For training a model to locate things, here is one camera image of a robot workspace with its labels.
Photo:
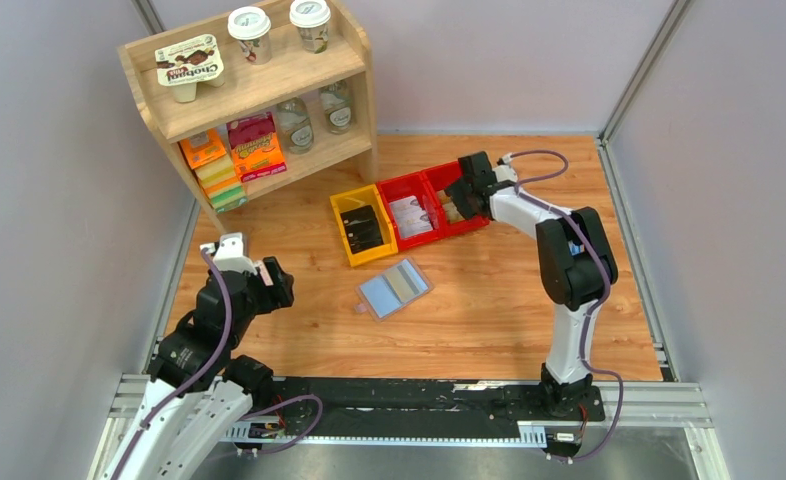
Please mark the red bin middle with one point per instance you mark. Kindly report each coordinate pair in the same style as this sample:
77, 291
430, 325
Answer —
403, 186

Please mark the tan cards in bin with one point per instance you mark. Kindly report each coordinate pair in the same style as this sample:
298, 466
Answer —
452, 214

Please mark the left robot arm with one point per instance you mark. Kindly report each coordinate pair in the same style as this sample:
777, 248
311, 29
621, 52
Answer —
197, 389

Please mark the yellow bin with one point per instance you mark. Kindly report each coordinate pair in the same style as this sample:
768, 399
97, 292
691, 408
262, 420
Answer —
349, 200

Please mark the orange pink snack box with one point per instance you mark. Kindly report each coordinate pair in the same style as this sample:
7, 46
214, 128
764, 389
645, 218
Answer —
255, 148

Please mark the glass jar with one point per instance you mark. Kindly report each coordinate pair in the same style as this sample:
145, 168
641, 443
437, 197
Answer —
336, 101
294, 124

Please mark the red bin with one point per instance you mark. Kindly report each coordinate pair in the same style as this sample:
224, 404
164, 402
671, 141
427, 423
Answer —
403, 186
438, 179

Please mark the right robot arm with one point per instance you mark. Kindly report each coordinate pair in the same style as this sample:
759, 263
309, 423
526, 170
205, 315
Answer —
576, 262

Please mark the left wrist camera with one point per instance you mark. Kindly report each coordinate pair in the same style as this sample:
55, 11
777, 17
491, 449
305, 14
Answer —
230, 253

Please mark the beige leather card holder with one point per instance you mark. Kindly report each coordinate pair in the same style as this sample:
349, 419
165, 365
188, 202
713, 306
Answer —
391, 291

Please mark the glass jar left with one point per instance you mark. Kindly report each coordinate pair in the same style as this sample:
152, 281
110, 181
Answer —
294, 124

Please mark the paper coffee cup left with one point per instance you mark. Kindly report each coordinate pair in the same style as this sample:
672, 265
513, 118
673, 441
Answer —
250, 26

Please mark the wooden shelf unit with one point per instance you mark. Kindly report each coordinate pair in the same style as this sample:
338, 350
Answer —
249, 89

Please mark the black cards in bin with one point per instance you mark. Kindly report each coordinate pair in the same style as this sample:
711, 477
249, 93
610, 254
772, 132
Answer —
362, 229

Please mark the paper coffee cup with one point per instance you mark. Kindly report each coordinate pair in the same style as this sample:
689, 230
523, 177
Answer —
250, 26
311, 19

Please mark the red bin right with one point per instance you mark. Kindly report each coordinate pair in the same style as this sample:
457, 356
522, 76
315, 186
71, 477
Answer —
438, 179

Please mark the glass jar right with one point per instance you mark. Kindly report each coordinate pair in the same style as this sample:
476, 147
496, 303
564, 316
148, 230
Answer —
336, 101

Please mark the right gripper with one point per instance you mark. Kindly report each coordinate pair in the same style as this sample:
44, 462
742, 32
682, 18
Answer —
456, 189

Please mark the Chobani yogurt pack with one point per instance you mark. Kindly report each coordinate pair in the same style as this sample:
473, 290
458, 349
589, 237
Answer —
182, 66

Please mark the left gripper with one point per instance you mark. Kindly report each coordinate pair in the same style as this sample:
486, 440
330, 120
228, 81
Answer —
278, 294

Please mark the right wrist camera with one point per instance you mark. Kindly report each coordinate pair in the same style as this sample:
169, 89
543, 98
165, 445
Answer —
504, 171

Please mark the paper coffee cup right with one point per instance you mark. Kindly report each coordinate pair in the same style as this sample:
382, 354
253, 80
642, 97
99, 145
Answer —
311, 19

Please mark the white cards in bin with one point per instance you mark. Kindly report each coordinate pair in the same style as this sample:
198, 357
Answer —
410, 217

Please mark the yellow green sponge stack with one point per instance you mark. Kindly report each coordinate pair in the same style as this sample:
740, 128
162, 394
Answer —
221, 185

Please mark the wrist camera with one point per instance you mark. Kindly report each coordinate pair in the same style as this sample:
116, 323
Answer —
230, 253
504, 171

